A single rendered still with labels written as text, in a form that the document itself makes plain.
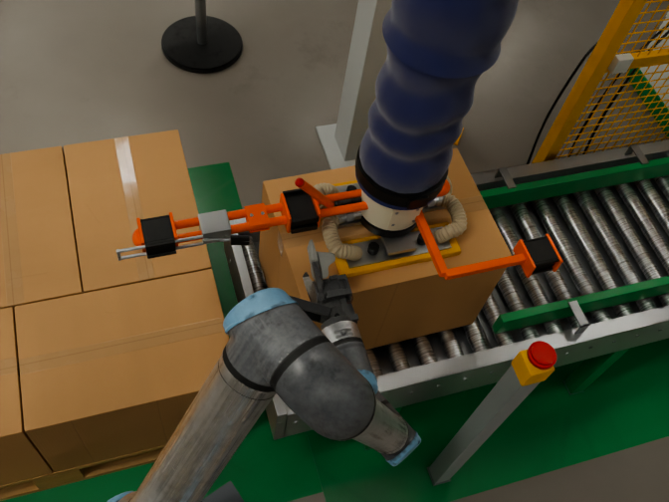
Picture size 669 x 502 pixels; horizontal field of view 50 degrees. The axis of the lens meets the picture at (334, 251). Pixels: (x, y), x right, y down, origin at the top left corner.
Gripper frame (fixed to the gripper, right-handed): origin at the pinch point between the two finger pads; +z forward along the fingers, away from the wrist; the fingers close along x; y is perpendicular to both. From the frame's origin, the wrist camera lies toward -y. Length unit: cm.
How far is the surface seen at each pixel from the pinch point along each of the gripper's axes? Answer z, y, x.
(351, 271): -0.2, 13.5, -11.5
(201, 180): 111, -8, -108
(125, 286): 33, -44, -54
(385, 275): -2.3, 22.4, -13.5
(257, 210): 14.7, -8.1, 1.1
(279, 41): 192, 48, -109
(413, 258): 0.0, 30.7, -11.6
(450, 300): -5, 45, -32
